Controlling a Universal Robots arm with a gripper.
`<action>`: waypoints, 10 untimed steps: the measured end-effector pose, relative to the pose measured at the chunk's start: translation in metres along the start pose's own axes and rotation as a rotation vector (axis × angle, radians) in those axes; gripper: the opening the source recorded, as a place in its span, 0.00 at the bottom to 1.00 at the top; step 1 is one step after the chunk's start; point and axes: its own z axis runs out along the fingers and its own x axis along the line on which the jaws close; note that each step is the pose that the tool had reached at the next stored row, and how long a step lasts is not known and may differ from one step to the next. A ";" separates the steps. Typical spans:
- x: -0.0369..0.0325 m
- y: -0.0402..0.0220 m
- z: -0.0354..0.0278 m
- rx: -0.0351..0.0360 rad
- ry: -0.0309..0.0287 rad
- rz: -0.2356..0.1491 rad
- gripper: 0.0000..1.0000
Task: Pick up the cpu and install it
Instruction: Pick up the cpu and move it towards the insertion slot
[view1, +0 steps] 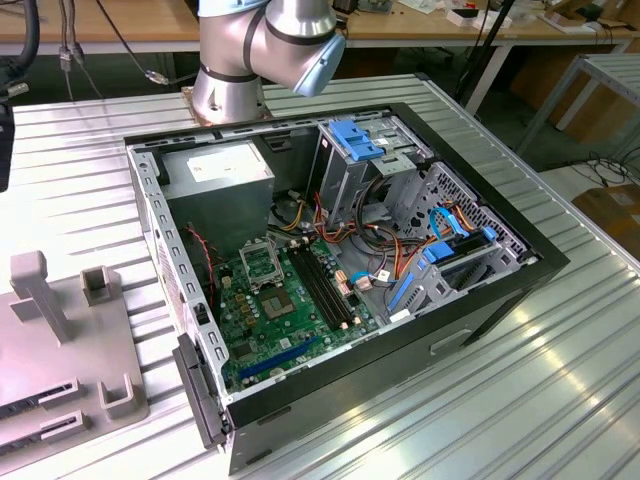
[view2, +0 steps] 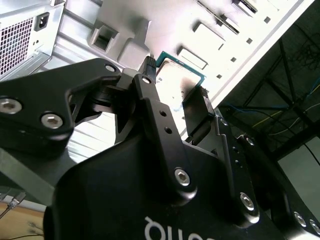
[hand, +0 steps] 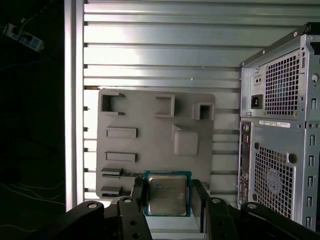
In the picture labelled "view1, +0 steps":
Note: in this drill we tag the grey metal disk bay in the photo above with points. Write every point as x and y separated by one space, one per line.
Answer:
452 182

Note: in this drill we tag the blue expansion slot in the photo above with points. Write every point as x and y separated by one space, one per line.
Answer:
280 357

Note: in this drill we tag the black open PC case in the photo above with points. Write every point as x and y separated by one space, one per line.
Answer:
350 400

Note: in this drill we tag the brown cardboard box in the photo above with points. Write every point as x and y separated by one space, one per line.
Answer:
615 215

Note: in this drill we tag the blue plastic drive latch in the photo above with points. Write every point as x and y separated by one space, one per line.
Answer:
350 137

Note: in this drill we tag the grey metal frame table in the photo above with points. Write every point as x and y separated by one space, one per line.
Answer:
615 67

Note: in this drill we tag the grey parts rack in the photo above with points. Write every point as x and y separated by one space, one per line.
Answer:
75 360

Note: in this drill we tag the green motherboard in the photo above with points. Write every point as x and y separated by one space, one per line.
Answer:
300 325

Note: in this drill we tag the grey metal drive cage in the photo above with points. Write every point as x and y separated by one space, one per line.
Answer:
345 185

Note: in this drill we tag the black RAM slot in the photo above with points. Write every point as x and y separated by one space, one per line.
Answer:
318 287
331 287
325 287
312 287

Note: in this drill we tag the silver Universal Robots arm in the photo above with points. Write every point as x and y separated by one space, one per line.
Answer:
290 30

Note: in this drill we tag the blue plastic bay lever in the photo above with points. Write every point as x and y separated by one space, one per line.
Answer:
400 295

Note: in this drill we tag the grey power supply unit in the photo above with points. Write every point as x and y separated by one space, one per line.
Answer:
220 215

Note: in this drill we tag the white flat box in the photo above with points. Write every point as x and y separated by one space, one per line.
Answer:
452 19

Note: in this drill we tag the hard disk in blue carrier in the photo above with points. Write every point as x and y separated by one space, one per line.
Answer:
437 252

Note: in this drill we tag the CPU socket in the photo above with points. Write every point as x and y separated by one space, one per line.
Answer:
275 302

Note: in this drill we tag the black tripod leg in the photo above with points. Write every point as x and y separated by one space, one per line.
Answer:
488 45

